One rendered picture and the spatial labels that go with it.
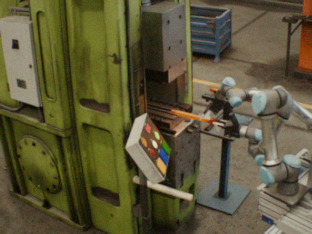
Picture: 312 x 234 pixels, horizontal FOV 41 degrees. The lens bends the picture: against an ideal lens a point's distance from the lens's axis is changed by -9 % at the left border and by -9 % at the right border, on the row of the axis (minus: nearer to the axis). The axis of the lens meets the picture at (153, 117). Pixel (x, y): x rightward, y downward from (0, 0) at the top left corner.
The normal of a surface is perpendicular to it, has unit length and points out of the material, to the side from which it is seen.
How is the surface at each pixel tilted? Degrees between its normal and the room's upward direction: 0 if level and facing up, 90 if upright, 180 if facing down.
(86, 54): 89
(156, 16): 90
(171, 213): 89
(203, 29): 89
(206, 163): 0
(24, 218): 0
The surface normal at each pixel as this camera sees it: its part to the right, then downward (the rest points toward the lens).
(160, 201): -0.54, 0.40
